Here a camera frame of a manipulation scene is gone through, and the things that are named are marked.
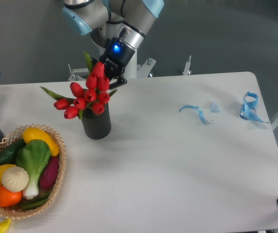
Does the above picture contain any orange tangerine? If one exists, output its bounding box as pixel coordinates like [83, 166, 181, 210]
[0, 186, 22, 207]

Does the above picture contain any green cucumber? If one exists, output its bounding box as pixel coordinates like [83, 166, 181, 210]
[0, 139, 26, 166]

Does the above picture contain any metal levelling foot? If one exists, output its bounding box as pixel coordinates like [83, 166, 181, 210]
[182, 55, 192, 76]

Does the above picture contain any metal table bracket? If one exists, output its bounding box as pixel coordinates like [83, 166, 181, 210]
[137, 58, 156, 78]

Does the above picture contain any dark green vegetable in basket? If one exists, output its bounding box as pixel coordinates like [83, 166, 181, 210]
[20, 193, 50, 211]

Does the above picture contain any white steamed bun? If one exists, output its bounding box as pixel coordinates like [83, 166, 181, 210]
[1, 166, 29, 192]

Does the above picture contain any green bok choy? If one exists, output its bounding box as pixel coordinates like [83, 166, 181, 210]
[16, 139, 51, 200]

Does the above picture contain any blue ribbon loop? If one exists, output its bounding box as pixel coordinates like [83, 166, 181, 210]
[239, 91, 269, 123]

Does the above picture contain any blue ribbon strip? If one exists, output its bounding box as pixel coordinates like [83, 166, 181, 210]
[178, 105, 212, 125]

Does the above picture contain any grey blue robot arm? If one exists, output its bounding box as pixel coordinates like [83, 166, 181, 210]
[62, 0, 164, 90]

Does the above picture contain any black ribbed vase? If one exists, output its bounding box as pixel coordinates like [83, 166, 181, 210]
[81, 104, 111, 140]

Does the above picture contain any red tulip bouquet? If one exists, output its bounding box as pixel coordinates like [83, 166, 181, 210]
[41, 52, 116, 119]

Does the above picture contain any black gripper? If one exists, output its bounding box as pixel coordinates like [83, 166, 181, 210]
[99, 37, 135, 89]

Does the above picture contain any small blue plastic piece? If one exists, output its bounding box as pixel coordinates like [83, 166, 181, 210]
[210, 102, 220, 113]

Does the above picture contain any yellow squash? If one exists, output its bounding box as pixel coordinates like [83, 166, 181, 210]
[22, 127, 60, 157]

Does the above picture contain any purple sweet potato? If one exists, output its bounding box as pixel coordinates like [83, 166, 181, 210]
[39, 156, 59, 190]

